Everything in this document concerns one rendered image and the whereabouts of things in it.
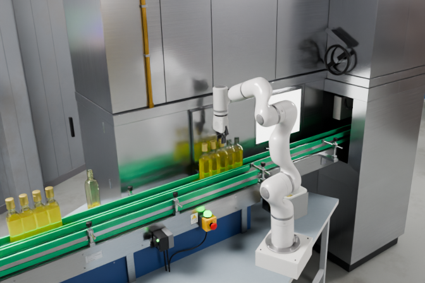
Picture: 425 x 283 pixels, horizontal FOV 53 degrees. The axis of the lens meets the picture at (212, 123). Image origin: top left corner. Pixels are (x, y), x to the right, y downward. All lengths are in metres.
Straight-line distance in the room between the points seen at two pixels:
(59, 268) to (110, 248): 0.25
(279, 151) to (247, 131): 0.70
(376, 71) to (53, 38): 3.31
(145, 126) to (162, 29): 0.53
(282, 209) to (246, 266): 0.40
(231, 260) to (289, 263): 0.34
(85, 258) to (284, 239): 1.01
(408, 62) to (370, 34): 0.48
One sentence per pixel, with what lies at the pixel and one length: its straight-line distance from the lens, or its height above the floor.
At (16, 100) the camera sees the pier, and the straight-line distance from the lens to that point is 4.43.
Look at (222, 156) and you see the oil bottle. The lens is 2.52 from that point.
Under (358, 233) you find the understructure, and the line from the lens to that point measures 3.52.
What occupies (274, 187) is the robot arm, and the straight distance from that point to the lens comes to 2.16.
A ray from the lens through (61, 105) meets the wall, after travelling 5.08.
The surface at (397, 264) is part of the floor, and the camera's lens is 3.91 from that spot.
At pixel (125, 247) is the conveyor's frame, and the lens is 2.26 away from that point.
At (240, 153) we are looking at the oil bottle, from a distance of 2.60.
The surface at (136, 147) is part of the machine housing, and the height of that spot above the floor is 1.35.
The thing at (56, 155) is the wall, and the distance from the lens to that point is 5.15.
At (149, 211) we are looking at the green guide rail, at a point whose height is 1.12.
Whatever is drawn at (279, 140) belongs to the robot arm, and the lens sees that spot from 2.10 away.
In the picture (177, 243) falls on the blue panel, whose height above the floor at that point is 0.86.
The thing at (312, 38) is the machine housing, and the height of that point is 1.80.
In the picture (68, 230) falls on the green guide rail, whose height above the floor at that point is 1.12.
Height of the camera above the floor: 2.27
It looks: 20 degrees down
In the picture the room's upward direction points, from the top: 1 degrees counter-clockwise
